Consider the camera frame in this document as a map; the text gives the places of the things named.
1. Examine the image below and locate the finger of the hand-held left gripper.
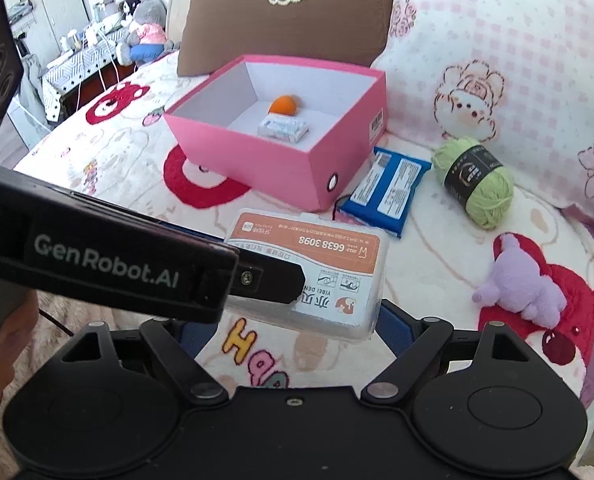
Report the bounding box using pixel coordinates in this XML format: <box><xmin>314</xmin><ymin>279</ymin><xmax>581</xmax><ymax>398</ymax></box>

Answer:
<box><xmin>224</xmin><ymin>244</ymin><xmax>306</xmax><ymax>306</ymax></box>

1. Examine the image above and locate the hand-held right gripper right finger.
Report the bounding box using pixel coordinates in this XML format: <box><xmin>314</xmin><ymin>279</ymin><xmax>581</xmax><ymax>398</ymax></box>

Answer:
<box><xmin>359</xmin><ymin>299</ymin><xmax>532</xmax><ymax>407</ymax></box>

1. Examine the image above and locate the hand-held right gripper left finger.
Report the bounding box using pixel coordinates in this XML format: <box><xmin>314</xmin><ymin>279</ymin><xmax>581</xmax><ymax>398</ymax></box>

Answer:
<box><xmin>60</xmin><ymin>319</ymin><xmax>230</xmax><ymax>409</ymax></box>

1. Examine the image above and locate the pink cardboard box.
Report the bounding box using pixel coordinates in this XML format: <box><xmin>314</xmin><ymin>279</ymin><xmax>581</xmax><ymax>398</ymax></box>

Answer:
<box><xmin>163</xmin><ymin>54</ymin><xmax>389</xmax><ymax>212</ymax></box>

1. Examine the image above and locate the blue snack packet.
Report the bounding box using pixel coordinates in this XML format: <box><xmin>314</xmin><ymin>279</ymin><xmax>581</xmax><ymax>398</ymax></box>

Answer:
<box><xmin>338</xmin><ymin>147</ymin><xmax>433</xmax><ymax>238</ymax></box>

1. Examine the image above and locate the purple plush toy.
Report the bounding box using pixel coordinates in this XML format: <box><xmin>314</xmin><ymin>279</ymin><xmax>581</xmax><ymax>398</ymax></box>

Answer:
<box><xmin>472</xmin><ymin>234</ymin><xmax>568</xmax><ymax>330</ymax></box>

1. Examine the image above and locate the small white packet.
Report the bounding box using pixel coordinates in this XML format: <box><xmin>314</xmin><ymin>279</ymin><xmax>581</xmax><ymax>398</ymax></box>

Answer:
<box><xmin>257</xmin><ymin>114</ymin><xmax>312</xmax><ymax>143</ymax></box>

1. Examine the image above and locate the green yarn ball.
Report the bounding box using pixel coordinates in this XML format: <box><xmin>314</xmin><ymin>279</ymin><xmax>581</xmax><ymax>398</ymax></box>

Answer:
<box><xmin>431</xmin><ymin>137</ymin><xmax>515</xmax><ymax>231</ymax></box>

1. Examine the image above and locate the orange egg-shaped sponge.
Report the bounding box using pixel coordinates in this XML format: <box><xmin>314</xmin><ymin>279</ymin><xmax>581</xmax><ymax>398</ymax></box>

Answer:
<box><xmin>268</xmin><ymin>95</ymin><xmax>299</xmax><ymax>116</ymax></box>

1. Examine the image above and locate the person's left hand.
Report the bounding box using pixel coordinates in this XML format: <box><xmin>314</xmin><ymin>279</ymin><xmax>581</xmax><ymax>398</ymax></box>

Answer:
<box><xmin>0</xmin><ymin>292</ymin><xmax>41</xmax><ymax>361</ymax></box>

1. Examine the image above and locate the printed bear blanket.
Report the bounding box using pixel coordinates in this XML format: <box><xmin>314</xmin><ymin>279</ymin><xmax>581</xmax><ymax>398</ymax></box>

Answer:
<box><xmin>12</xmin><ymin>50</ymin><xmax>594</xmax><ymax>411</ymax></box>

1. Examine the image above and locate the side table with patterned cloth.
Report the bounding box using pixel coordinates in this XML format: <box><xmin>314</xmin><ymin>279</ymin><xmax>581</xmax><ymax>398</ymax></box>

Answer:
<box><xmin>41</xmin><ymin>25</ymin><xmax>133</xmax><ymax>123</ymax></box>

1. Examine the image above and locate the grey plush toy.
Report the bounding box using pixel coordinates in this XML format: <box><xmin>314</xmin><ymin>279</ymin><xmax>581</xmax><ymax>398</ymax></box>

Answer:
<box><xmin>116</xmin><ymin>0</ymin><xmax>175</xmax><ymax>66</ymax></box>

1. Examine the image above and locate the dark-haired plush doll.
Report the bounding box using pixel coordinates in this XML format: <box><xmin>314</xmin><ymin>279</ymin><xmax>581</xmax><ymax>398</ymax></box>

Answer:
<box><xmin>118</xmin><ymin>0</ymin><xmax>143</xmax><ymax>25</ymax></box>

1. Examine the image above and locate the grey cabinet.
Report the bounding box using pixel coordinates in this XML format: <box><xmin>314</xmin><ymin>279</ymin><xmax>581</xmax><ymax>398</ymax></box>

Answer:
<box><xmin>2</xmin><ymin>0</ymin><xmax>98</xmax><ymax>56</ymax></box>

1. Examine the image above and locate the brown pillow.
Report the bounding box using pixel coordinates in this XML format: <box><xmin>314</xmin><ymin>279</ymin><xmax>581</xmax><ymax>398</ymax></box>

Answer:
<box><xmin>176</xmin><ymin>0</ymin><xmax>398</xmax><ymax>78</ymax></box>

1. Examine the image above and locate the pink checked pillow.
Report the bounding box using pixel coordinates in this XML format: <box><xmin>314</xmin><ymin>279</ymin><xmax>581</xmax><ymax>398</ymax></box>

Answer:
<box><xmin>372</xmin><ymin>0</ymin><xmax>594</xmax><ymax>211</ymax></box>

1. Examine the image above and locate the black cable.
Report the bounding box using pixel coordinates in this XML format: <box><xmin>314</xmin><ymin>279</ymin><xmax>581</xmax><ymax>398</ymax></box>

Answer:
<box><xmin>38</xmin><ymin>309</ymin><xmax>75</xmax><ymax>337</ymax></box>

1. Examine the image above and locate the white cable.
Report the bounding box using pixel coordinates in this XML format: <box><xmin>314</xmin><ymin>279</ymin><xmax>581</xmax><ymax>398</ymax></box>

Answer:
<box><xmin>96</xmin><ymin>30</ymin><xmax>120</xmax><ymax>86</ymax></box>

